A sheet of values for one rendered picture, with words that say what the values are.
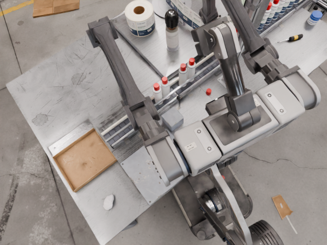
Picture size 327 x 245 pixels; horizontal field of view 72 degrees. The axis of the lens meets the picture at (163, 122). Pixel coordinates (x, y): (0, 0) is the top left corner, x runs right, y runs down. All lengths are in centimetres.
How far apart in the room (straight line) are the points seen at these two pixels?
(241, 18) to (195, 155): 52
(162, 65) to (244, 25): 80
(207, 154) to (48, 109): 128
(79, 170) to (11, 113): 168
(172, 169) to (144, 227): 154
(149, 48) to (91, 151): 82
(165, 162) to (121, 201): 74
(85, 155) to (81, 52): 80
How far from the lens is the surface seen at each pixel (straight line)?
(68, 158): 153
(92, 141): 150
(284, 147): 247
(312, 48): 196
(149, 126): 74
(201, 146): 68
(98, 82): 168
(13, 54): 346
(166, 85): 132
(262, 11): 120
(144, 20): 167
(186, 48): 167
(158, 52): 166
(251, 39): 93
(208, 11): 124
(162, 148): 70
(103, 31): 87
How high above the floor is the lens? 218
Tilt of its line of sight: 68 degrees down
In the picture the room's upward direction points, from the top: 10 degrees counter-clockwise
